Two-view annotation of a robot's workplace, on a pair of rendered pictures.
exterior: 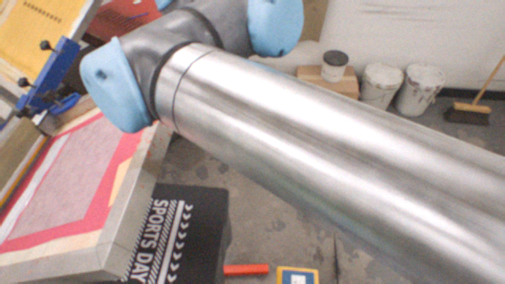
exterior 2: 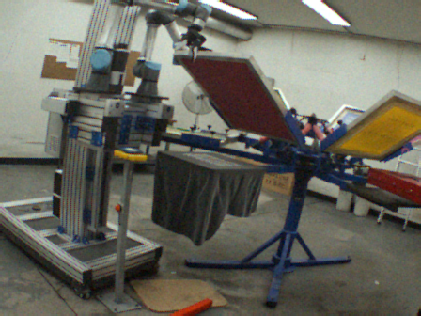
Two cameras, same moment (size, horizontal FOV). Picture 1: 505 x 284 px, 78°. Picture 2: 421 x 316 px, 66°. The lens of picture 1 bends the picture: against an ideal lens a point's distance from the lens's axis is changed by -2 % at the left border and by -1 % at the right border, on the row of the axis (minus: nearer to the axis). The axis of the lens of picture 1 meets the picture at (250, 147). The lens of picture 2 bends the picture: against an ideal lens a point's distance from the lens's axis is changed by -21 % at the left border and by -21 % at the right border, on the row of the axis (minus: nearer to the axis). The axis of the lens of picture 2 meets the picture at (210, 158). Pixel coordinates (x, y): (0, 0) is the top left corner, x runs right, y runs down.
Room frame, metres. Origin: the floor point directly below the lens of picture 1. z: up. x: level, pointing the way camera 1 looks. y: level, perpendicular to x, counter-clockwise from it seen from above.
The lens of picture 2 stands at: (1.81, -1.54, 1.28)
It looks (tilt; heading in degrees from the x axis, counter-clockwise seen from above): 8 degrees down; 126
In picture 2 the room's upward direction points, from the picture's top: 10 degrees clockwise
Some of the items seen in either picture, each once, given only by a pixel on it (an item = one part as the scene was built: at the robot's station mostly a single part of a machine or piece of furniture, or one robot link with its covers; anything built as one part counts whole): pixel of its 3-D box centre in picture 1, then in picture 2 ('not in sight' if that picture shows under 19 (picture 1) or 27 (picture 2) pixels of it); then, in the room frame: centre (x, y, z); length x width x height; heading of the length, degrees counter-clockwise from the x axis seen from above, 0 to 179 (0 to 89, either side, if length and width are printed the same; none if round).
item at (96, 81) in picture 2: not in sight; (98, 80); (-0.04, -0.22, 1.31); 0.15 x 0.15 x 0.10
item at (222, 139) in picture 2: not in sight; (200, 126); (-0.28, 1.08, 1.05); 1.08 x 0.61 x 0.23; 25
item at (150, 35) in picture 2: not in sight; (148, 42); (-0.25, 0.30, 1.63); 0.15 x 0.12 x 0.55; 165
